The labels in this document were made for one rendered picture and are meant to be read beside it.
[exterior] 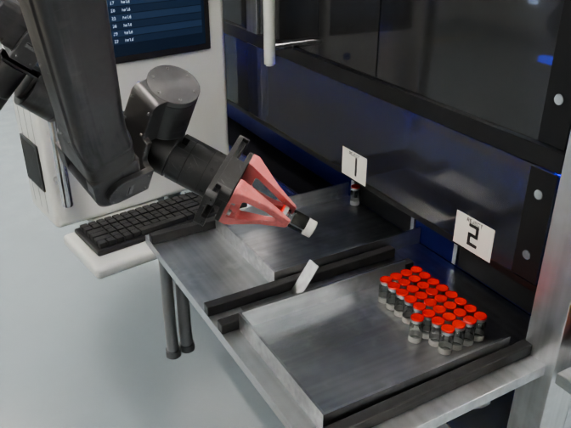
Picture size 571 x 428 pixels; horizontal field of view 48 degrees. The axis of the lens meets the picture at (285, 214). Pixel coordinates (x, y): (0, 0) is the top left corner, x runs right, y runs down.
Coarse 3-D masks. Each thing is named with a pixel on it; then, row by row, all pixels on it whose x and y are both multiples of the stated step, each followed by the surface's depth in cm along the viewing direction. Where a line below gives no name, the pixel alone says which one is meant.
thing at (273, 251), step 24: (312, 192) 146; (336, 192) 149; (312, 216) 142; (336, 216) 142; (360, 216) 142; (240, 240) 126; (264, 240) 132; (288, 240) 132; (312, 240) 132; (336, 240) 132; (360, 240) 132; (384, 240) 126; (408, 240) 130; (264, 264) 118; (288, 264) 124
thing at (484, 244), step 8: (456, 216) 108; (464, 216) 106; (456, 224) 108; (464, 224) 107; (480, 224) 103; (456, 232) 109; (464, 232) 107; (472, 232) 105; (480, 232) 104; (488, 232) 102; (456, 240) 109; (464, 240) 108; (472, 240) 106; (480, 240) 104; (488, 240) 103; (472, 248) 106; (480, 248) 105; (488, 248) 103; (480, 256) 105; (488, 256) 104
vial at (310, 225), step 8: (288, 208) 75; (288, 216) 75; (296, 216) 75; (304, 216) 75; (288, 224) 75; (296, 224) 75; (304, 224) 75; (312, 224) 75; (304, 232) 75; (312, 232) 75
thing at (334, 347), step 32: (320, 288) 111; (352, 288) 115; (256, 320) 106; (288, 320) 108; (320, 320) 108; (352, 320) 108; (384, 320) 108; (288, 352) 101; (320, 352) 101; (352, 352) 101; (384, 352) 101; (416, 352) 101; (480, 352) 97; (288, 384) 92; (320, 384) 94; (352, 384) 94; (384, 384) 94; (416, 384) 92; (320, 416) 85
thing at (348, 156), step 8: (344, 152) 134; (352, 152) 131; (344, 160) 134; (352, 160) 132; (360, 160) 129; (344, 168) 135; (352, 168) 133; (360, 168) 130; (352, 176) 133; (360, 176) 131
